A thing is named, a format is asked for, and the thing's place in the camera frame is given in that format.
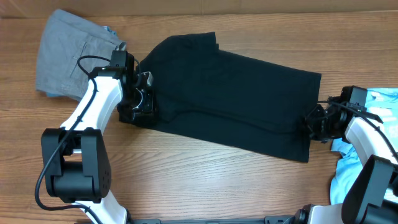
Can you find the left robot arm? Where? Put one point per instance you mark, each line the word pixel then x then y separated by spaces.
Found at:
pixel 76 165

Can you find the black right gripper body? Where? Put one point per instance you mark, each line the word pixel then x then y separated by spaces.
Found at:
pixel 321 124

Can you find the light blue t-shirt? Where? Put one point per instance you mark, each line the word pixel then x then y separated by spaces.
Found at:
pixel 380 101

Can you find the blue folded garment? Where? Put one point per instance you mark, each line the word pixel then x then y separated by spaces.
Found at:
pixel 110 31

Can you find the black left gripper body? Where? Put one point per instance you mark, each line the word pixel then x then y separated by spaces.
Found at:
pixel 138 102

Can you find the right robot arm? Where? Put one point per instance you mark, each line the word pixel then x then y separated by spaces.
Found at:
pixel 365 202

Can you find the grey folded shorts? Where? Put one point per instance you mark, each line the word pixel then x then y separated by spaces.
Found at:
pixel 68 53

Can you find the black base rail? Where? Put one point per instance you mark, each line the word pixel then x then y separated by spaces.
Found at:
pixel 266 220

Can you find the black t-shirt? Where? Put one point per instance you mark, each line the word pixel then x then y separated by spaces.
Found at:
pixel 206 93

